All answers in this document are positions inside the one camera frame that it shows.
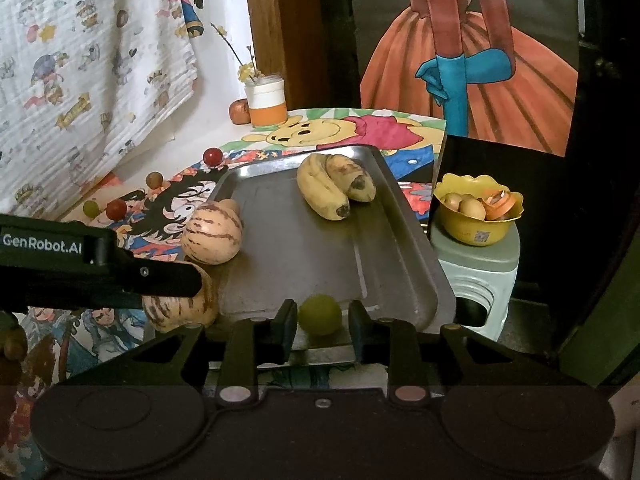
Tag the red grape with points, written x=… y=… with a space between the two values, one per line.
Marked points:
x=116 y=208
x=213 y=155

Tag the green grape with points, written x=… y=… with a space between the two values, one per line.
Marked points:
x=320 y=314
x=91 y=207

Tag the metal tray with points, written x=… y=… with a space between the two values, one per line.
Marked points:
x=300 y=260

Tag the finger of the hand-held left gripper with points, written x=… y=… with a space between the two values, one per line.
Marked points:
x=160 y=280

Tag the small tan round fruit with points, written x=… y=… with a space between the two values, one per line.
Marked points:
x=472 y=207
x=231 y=205
x=452 y=200

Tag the brown wooden door frame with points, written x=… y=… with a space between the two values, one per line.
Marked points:
x=280 y=20

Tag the yellow banana with green tip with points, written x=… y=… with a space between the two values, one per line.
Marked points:
x=320 y=187

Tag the striped yellow pepino melon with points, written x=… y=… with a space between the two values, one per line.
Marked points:
x=180 y=311
x=212 y=235

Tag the yellow scalloped plastic bowl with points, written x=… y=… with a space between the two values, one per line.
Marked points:
x=475 y=232

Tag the white cartoon printed blanket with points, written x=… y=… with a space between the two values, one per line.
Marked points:
x=75 y=85

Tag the girl in orange dress poster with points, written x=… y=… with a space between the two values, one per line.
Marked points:
x=400 y=70

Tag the small red-brown apple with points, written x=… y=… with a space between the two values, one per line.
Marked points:
x=240 y=112

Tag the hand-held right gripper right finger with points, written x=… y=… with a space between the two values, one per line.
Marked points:
x=360 y=331

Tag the person's left hand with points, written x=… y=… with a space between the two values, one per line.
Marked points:
x=12 y=345

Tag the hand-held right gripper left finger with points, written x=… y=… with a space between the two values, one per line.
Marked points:
x=286 y=330

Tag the pale green plastic stool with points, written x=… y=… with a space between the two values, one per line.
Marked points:
x=480 y=280

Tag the brown-red grape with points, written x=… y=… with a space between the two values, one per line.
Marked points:
x=154 y=179

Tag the white and orange jar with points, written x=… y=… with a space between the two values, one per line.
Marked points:
x=266 y=105

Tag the yellow flower twig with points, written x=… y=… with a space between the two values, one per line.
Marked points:
x=246 y=71

